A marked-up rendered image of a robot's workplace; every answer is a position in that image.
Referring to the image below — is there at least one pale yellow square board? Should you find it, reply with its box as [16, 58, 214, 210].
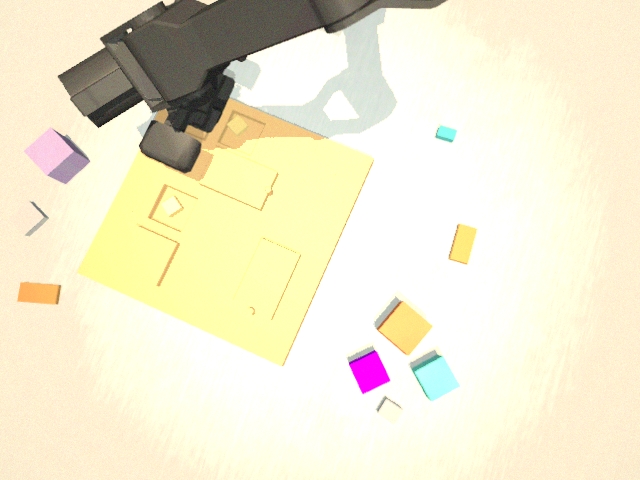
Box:
[77, 98, 374, 366]

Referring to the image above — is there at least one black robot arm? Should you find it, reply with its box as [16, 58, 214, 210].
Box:
[57, 0, 447, 128]

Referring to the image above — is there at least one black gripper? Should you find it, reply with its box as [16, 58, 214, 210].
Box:
[139, 70, 236, 174]

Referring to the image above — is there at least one pink cube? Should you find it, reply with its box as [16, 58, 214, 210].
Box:
[24, 128, 91, 184]

